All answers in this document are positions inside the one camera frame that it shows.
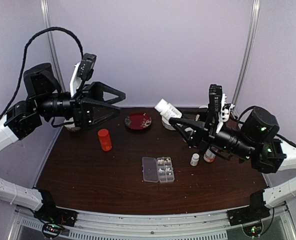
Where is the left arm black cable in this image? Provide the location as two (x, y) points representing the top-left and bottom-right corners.
(0, 26), (85, 131)

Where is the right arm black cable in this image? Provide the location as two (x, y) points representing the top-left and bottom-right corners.
(235, 104), (296, 151)

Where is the red floral plate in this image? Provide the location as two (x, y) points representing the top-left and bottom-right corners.
(124, 112), (152, 131)

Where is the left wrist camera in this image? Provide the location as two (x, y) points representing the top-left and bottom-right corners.
(69, 52), (98, 97)

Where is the white patterned rice bowl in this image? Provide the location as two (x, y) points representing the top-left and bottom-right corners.
(64, 121), (81, 132)

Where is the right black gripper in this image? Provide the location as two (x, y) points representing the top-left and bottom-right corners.
(169, 108), (257, 162)

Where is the grey capped orange label bottle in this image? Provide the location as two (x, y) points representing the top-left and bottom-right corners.
(203, 148), (216, 163)

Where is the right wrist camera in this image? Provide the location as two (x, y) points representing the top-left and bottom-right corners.
(207, 84), (235, 124)

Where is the small white pill bottle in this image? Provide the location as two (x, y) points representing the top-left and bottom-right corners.
(154, 98), (183, 121)

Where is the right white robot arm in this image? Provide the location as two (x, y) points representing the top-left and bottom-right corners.
(168, 106), (296, 221)

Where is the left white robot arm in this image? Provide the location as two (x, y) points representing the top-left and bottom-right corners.
(0, 60), (126, 152)

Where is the right aluminium frame post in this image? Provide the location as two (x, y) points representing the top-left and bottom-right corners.
(232, 0), (261, 115)

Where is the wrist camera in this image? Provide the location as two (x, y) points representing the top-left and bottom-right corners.
(69, 52), (98, 97)
(207, 84), (235, 124)

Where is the white scalloped bowl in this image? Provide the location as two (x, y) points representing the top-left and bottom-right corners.
(161, 116), (175, 131)

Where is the front aluminium rail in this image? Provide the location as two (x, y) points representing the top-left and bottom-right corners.
(11, 196), (293, 240)

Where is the aluminium frame post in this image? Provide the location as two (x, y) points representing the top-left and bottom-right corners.
(232, 0), (261, 115)
(39, 0), (70, 92)

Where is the orange capped pill bottle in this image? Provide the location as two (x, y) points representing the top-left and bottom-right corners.
(97, 128), (112, 152)

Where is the left aluminium frame post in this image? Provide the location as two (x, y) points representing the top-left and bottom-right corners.
(39, 0), (70, 92)

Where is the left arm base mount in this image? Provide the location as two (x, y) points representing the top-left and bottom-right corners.
(30, 207), (78, 240)

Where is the clear plastic pill organizer box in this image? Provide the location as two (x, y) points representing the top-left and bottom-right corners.
(142, 157), (175, 184)

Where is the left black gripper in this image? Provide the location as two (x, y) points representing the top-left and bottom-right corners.
(36, 80), (126, 131)

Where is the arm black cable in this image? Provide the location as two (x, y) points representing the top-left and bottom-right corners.
(0, 26), (85, 131)
(235, 104), (296, 151)

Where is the white bottle cap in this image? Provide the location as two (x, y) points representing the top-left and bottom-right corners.
(190, 153), (200, 167)

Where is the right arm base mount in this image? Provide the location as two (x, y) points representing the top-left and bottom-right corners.
(227, 206), (271, 239)

